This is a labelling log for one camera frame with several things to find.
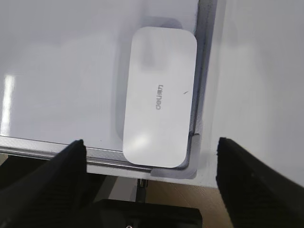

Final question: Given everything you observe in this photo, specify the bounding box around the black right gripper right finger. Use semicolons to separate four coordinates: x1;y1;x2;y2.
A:
216;137;304;228

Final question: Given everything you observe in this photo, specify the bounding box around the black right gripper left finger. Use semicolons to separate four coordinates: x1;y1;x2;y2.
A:
0;140;87;228

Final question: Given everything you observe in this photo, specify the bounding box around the white rectangular board eraser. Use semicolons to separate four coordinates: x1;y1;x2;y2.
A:
123;27;197;168

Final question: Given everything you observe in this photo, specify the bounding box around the white board with grey frame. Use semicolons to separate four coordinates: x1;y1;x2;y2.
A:
0;0;217;179

